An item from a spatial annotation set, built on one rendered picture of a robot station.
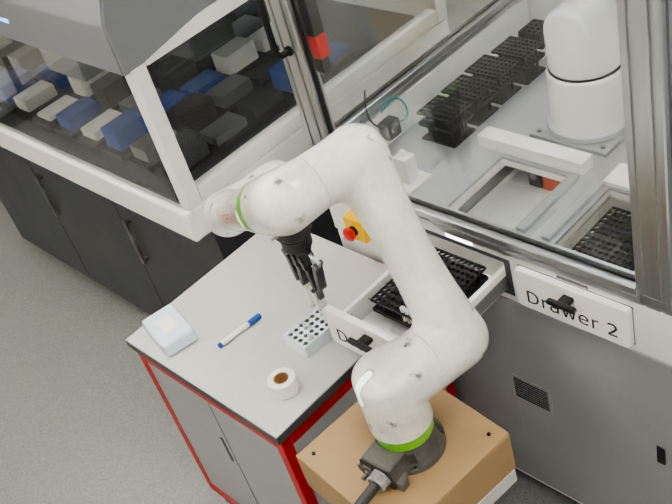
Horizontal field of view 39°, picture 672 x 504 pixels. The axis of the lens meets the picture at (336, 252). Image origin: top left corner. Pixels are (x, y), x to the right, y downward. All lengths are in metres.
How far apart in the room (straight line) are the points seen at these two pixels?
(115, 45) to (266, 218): 0.94
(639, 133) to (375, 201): 0.48
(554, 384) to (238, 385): 0.78
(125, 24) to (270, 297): 0.79
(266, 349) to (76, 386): 1.51
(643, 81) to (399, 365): 0.66
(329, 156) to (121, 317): 2.42
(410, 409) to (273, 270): 0.96
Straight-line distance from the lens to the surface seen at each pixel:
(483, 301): 2.23
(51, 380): 3.91
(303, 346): 2.35
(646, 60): 1.69
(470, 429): 1.98
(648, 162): 1.81
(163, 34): 2.57
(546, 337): 2.34
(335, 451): 2.02
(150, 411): 3.56
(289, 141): 2.93
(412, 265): 1.78
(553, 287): 2.16
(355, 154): 1.71
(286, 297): 2.56
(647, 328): 2.11
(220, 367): 2.44
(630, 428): 2.40
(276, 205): 1.66
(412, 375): 1.78
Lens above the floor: 2.38
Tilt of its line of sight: 38 degrees down
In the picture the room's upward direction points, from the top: 18 degrees counter-clockwise
